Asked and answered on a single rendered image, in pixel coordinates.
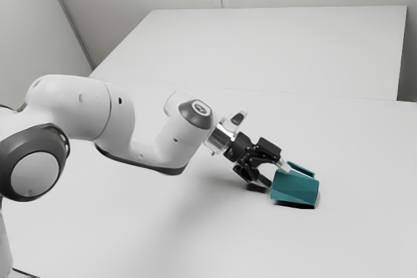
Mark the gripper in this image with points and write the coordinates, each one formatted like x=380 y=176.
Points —
x=240 y=148

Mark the teal faceted mug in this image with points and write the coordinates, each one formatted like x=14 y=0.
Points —
x=293 y=188

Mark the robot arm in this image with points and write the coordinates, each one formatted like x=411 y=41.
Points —
x=97 y=118

